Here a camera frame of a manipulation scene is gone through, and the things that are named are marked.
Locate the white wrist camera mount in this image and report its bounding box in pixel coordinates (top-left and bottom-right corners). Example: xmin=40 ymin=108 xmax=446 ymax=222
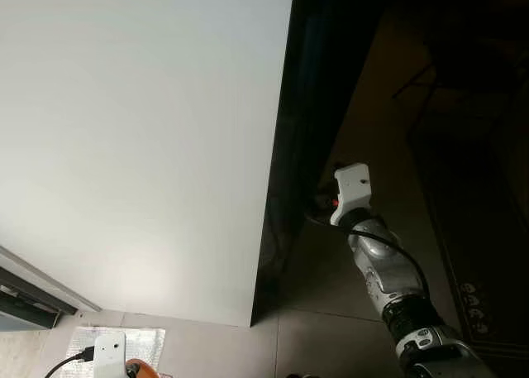
xmin=93 ymin=332 xmax=127 ymax=378
xmin=330 ymin=163 xmax=372 ymax=227

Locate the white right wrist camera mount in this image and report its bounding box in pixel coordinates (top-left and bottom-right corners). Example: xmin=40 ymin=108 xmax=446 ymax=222
xmin=330 ymin=163 xmax=372 ymax=227

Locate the orange round plastic plate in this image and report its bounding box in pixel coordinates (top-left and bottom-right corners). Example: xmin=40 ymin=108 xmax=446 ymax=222
xmin=124 ymin=358 xmax=162 ymax=378

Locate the grey metal door frame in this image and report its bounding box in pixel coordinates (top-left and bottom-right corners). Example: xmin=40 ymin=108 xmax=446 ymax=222
xmin=0 ymin=246 xmax=102 ymax=333

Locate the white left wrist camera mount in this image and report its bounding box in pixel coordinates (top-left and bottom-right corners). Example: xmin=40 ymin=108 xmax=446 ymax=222
xmin=93 ymin=332 xmax=127 ymax=378

